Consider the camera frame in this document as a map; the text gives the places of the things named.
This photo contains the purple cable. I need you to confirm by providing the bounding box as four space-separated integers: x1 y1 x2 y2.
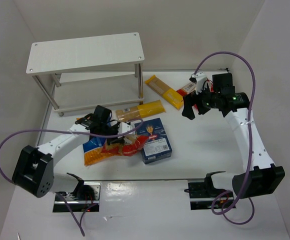
0 118 145 237
193 51 257 225

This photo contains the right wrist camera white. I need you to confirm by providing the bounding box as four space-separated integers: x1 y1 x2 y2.
189 71 208 95

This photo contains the white two-tier metal shelf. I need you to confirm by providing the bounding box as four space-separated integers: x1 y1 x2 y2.
26 32 145 116

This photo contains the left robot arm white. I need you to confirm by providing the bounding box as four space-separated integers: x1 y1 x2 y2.
12 105 125 198

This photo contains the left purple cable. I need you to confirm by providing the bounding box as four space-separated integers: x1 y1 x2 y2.
0 118 145 237

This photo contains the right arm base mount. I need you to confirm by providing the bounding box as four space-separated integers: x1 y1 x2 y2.
183 179 234 211

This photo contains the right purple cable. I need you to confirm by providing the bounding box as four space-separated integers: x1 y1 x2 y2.
193 51 257 225

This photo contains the blue Barilla pasta box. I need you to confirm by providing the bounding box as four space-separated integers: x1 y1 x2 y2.
136 118 173 165

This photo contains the red fusilli bag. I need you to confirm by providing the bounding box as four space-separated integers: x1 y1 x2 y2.
176 79 214 97
101 134 149 157

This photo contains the blue orange pasta bag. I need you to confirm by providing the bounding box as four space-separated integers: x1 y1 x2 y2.
82 136 113 166

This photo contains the yellow spaghetti bag near shelf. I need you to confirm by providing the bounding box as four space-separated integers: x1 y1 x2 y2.
115 100 165 123

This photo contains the yellow spaghetti bag far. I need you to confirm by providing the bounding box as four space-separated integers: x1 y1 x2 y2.
145 75 184 110

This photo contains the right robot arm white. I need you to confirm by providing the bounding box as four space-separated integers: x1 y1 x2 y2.
182 72 285 199

